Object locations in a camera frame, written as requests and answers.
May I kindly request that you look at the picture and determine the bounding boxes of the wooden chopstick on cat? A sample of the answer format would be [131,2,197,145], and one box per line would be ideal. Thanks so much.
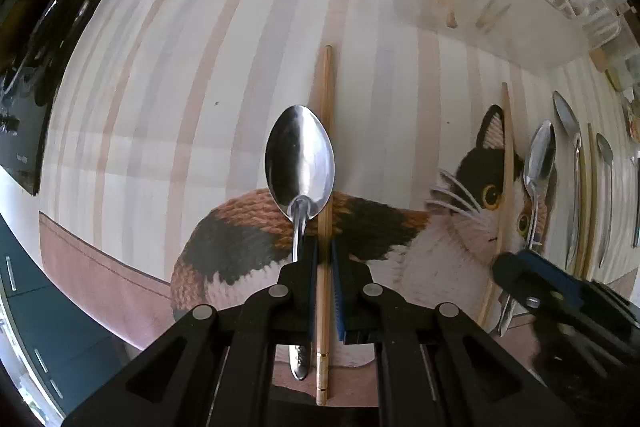
[477,82,514,331]

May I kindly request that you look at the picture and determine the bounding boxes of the steel spoon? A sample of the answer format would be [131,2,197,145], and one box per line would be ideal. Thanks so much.
[596,133,614,269]
[497,119,558,338]
[552,91,584,271]
[265,105,324,381]

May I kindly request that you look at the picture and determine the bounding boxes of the black stove top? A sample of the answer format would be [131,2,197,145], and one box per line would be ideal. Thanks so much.
[1,0,101,195]

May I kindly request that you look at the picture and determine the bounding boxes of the striped cat table mat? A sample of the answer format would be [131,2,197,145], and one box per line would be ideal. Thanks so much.
[39,0,639,349]

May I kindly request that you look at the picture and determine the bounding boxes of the wooden chopstick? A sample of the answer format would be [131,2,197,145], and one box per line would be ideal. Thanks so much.
[574,122,598,280]
[477,82,514,331]
[316,46,335,407]

